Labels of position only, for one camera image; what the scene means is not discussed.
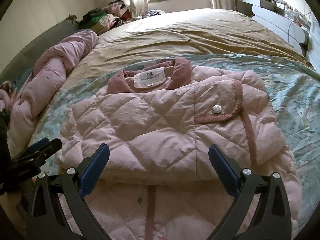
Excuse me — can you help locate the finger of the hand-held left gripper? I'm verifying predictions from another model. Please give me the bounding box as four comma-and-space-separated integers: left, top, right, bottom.
26, 137, 50, 155
11, 140, 62, 167

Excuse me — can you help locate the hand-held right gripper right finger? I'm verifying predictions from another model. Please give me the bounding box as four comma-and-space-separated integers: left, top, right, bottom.
208, 144, 293, 240

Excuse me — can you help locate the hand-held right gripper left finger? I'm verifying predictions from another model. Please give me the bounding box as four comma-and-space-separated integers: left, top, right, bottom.
26, 143, 110, 240

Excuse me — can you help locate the pink quilted jacket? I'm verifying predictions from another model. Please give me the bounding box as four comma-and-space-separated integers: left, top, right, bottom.
59, 57, 303, 240

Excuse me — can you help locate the pile of clothes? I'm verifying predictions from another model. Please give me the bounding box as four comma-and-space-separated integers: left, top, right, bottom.
80, 2, 150, 35

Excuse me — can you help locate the pink rolled duvet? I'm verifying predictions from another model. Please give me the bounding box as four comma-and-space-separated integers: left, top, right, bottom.
0, 29, 99, 150

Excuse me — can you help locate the cartoon printed bed sheet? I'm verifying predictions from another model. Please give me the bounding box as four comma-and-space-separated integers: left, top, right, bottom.
32, 54, 320, 180

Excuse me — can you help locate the grey padded headboard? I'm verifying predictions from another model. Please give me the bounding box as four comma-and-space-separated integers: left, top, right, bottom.
0, 15, 80, 80

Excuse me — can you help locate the tan bed sheet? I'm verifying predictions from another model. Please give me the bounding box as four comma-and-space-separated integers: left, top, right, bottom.
60, 7, 313, 93

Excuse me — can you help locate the white drawer dresser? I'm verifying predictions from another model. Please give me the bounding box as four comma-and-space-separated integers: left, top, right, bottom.
306, 17, 320, 65

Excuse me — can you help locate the white vanity table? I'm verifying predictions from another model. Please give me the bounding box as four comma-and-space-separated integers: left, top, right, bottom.
235, 0, 309, 53

